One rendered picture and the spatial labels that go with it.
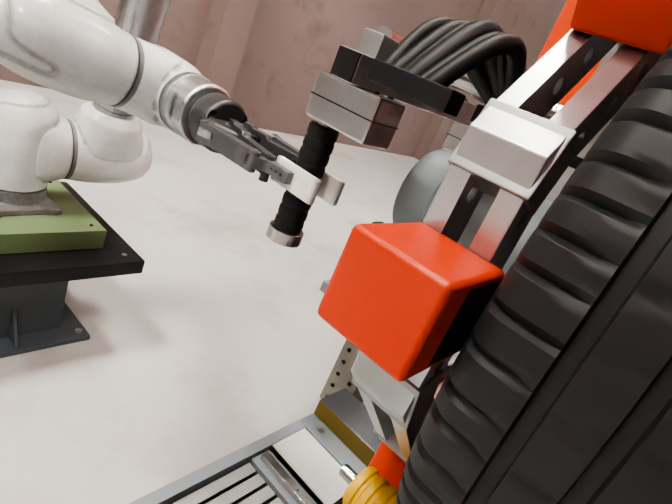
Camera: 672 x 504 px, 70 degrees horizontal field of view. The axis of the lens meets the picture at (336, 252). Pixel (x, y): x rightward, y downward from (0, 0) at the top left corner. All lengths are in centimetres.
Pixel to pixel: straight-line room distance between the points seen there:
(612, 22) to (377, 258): 25
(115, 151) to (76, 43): 72
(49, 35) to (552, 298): 59
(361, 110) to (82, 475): 100
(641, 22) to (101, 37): 57
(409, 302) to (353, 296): 4
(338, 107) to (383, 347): 30
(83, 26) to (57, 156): 70
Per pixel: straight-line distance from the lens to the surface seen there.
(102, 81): 71
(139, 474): 127
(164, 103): 73
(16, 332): 151
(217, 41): 450
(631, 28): 43
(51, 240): 135
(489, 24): 50
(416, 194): 61
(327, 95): 54
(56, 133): 135
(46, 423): 135
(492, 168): 35
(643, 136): 31
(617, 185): 29
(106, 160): 139
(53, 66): 69
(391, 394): 41
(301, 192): 55
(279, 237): 58
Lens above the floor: 97
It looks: 21 degrees down
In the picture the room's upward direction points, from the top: 23 degrees clockwise
